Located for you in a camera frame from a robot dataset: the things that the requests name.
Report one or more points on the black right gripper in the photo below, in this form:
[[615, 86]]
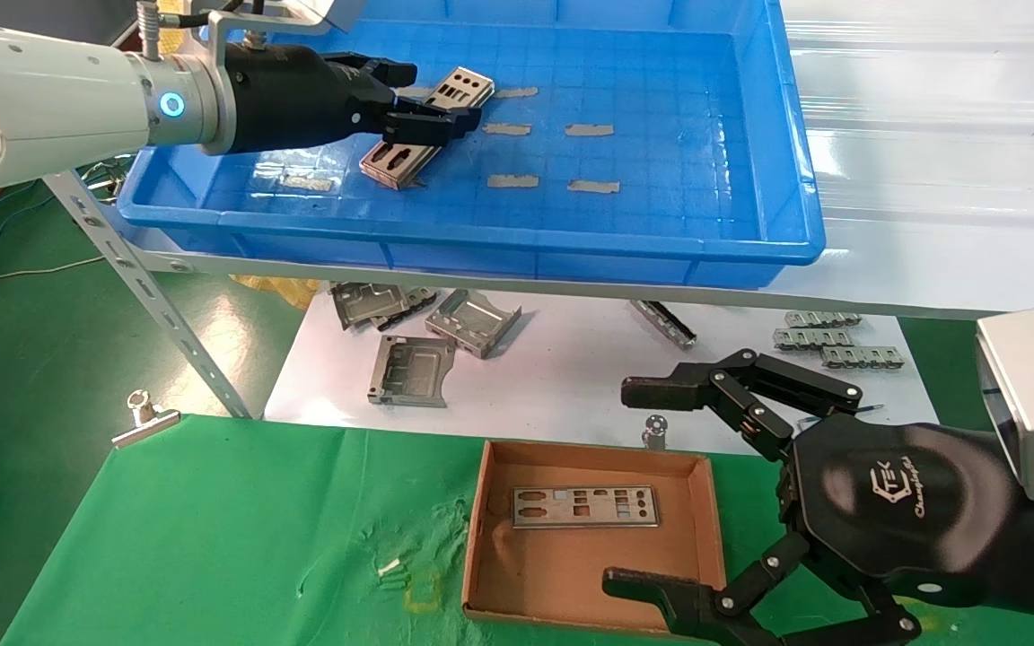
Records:
[[903, 511]]

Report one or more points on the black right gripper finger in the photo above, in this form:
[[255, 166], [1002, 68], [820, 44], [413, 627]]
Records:
[[661, 390]]

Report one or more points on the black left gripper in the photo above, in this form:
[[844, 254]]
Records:
[[293, 99]]

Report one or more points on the brown cardboard box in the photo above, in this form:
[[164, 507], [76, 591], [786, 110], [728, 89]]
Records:
[[553, 574]]

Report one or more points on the blue plastic tray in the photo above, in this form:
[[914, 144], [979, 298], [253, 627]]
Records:
[[661, 224]]

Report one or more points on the small silver binder clip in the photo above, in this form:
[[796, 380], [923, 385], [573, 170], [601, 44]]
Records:
[[654, 432]]

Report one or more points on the narrow metal clip strip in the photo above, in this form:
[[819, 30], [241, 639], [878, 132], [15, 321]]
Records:
[[662, 323]]

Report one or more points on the white paper sheet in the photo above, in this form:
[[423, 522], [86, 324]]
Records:
[[571, 377]]

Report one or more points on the silver connector shield strip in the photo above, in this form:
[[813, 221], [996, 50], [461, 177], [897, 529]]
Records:
[[811, 338], [863, 357], [822, 318]]

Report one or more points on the grey metal cage part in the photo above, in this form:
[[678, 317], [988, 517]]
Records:
[[472, 321]]

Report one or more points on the thin black pen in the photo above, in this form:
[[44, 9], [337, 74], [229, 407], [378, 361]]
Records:
[[871, 409]]

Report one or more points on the grey metal shelf beam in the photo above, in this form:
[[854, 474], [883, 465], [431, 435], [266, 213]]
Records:
[[176, 264]]

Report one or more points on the green cloth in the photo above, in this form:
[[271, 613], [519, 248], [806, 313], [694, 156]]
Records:
[[257, 520]]

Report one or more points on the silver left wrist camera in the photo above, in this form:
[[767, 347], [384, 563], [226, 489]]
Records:
[[324, 11]]

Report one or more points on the dark perforated metal bracket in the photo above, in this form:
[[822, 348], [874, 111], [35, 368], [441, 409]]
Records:
[[418, 298]]

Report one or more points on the flat grey metal frame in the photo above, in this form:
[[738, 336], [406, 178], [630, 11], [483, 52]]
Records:
[[391, 381]]

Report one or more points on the slotted grey shelf post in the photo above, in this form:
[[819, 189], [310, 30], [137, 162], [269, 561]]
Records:
[[149, 292]]

